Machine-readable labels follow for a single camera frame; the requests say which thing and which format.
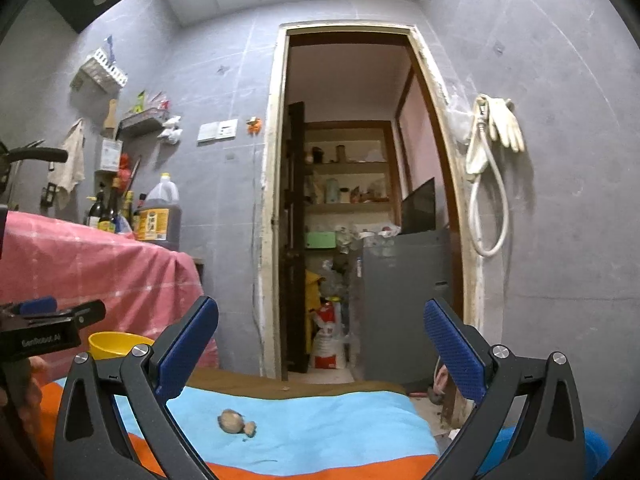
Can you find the person's left hand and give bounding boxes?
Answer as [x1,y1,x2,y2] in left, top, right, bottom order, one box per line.
[17,356,48,432]

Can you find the yellow plastic bowl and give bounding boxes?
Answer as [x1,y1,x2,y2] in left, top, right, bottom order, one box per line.
[88,332,154,360]

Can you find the blue plastic bucket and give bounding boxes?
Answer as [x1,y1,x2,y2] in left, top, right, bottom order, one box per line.
[478,427,611,479]

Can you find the pink checked cloth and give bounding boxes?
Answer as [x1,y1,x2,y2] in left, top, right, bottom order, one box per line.
[1,211,203,350]

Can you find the dark sauce bottle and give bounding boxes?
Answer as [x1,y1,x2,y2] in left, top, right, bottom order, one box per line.
[86,183,105,229]

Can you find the large oil jug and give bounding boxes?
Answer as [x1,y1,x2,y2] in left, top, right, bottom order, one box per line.
[136,172,182,252]

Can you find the hanging beige towel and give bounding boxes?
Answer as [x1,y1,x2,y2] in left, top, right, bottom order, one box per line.
[48,118,85,209]

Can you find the striped blue orange cloth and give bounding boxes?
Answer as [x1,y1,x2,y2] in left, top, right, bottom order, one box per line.
[34,366,442,480]

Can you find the small brown nut piece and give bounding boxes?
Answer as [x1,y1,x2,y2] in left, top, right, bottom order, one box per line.
[243,422,257,438]

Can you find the grey metal cabinet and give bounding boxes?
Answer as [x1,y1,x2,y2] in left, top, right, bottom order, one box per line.
[348,229,451,391]

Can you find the red white sack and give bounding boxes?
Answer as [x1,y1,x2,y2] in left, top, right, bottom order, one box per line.
[310,299,347,370]

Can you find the green box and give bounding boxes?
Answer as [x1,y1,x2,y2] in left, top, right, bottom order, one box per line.
[305,231,337,250]

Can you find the black monitor screen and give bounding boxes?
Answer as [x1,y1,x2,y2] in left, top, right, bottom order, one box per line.
[400,178,436,234]

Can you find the wooden storage shelf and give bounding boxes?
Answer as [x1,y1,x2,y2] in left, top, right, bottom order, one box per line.
[304,120,401,232]

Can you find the white rubber gloves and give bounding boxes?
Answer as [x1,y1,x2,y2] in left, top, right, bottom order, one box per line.
[472,93,525,153]

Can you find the black pan handle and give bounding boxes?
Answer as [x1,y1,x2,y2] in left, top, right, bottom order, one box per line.
[1,148,68,167]

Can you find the wall spice shelf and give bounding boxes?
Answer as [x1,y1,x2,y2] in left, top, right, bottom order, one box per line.
[116,90,169,139]

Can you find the white wall switch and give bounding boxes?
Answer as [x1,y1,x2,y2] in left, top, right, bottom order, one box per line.
[196,119,238,143]

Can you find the white wall basket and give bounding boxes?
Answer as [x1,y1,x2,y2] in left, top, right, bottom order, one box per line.
[70,48,128,94]

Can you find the orange wall hook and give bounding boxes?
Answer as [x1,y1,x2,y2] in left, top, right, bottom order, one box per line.
[246,116,262,136]

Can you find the white coiled hose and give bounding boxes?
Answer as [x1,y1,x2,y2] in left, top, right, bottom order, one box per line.
[465,109,510,259]

